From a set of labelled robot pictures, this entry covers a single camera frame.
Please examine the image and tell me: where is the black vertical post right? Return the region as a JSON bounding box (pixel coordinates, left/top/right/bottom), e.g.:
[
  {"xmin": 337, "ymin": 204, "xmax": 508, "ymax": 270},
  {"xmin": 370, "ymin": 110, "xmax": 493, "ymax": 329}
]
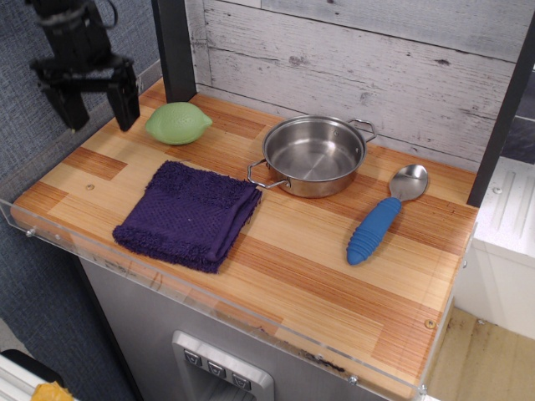
[{"xmin": 466, "ymin": 15, "xmax": 534, "ymax": 207}]

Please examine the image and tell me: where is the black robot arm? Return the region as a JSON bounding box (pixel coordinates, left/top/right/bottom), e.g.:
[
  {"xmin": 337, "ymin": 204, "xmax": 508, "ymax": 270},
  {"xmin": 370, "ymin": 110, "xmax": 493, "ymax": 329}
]
[{"xmin": 27, "ymin": 1, "xmax": 140, "ymax": 131}]

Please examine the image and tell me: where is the white toy sink counter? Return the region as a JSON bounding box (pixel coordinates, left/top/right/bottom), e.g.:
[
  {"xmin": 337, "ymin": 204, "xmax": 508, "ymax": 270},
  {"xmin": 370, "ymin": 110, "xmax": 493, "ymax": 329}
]
[{"xmin": 453, "ymin": 157, "xmax": 534, "ymax": 338}]

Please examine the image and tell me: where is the yellow tape piece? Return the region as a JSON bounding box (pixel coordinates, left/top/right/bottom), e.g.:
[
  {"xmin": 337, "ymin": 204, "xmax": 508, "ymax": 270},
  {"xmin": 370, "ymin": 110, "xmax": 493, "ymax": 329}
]
[{"xmin": 30, "ymin": 382, "xmax": 74, "ymax": 401}]

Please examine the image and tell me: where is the spoon with blue handle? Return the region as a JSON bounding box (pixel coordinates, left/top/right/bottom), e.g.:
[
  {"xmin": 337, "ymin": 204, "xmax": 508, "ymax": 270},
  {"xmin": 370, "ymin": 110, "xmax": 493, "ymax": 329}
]
[{"xmin": 346, "ymin": 165, "xmax": 429, "ymax": 266}]

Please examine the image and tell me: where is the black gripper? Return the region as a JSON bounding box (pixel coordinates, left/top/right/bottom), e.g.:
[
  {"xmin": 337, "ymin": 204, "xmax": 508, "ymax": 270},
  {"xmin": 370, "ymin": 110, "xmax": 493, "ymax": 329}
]
[{"xmin": 30, "ymin": 14, "xmax": 140, "ymax": 131}]

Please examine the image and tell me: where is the black vertical post left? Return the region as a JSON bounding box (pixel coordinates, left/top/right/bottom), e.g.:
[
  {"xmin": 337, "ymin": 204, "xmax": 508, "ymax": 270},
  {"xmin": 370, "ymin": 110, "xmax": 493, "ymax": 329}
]
[{"xmin": 151, "ymin": 0, "xmax": 197, "ymax": 103}]

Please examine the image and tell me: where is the clear acrylic guard rail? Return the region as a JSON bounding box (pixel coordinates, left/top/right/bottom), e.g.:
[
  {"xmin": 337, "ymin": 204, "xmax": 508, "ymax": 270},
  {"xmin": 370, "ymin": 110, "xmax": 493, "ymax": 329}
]
[{"xmin": 5, "ymin": 193, "xmax": 476, "ymax": 400}]

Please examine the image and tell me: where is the small stainless steel pot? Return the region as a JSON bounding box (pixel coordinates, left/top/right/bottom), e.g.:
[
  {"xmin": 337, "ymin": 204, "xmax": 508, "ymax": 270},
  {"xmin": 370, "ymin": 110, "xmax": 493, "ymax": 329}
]
[{"xmin": 247, "ymin": 115, "xmax": 377, "ymax": 198}]

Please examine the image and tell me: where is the silver dispenser button panel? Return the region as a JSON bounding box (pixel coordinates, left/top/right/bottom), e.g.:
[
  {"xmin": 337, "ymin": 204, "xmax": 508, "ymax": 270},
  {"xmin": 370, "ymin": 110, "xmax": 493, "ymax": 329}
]
[{"xmin": 172, "ymin": 330, "xmax": 275, "ymax": 400}]

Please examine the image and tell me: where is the black vertical post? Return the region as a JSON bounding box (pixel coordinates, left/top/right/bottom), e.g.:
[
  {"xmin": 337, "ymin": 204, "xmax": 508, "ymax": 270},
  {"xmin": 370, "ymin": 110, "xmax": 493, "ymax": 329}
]
[
  {"xmin": 151, "ymin": 0, "xmax": 197, "ymax": 103},
  {"xmin": 466, "ymin": 15, "xmax": 534, "ymax": 207}
]

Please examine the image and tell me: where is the grey toy fridge cabinet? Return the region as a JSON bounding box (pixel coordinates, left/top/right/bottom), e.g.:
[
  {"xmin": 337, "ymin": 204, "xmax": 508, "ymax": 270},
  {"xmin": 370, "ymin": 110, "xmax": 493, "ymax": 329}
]
[{"xmin": 82, "ymin": 260, "xmax": 425, "ymax": 400}]

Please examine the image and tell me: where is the purple cloth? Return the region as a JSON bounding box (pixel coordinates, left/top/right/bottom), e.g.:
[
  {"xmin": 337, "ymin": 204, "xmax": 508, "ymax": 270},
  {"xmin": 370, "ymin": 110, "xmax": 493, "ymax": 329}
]
[{"xmin": 113, "ymin": 161, "xmax": 262, "ymax": 274}]

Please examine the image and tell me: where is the green plastic lemon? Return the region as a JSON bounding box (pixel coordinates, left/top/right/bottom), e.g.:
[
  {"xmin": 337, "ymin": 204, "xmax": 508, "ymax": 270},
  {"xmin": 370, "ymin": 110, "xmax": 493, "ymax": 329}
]
[{"xmin": 145, "ymin": 102, "xmax": 212, "ymax": 145}]

